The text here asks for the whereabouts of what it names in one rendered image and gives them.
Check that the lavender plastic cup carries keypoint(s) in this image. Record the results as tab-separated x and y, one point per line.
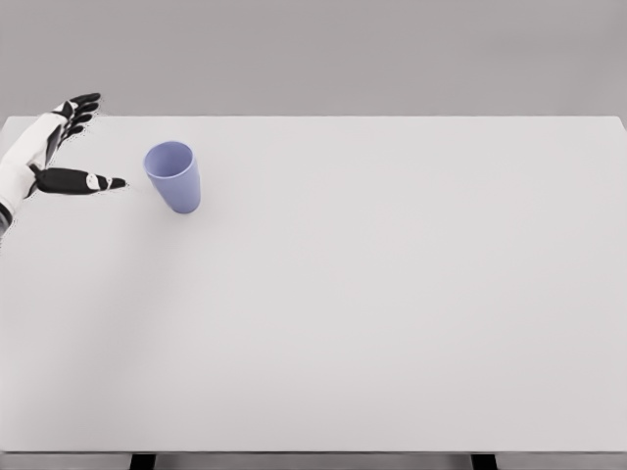
177	181

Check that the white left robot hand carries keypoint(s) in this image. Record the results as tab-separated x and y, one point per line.
34	142

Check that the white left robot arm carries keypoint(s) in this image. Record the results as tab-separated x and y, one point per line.
5	208

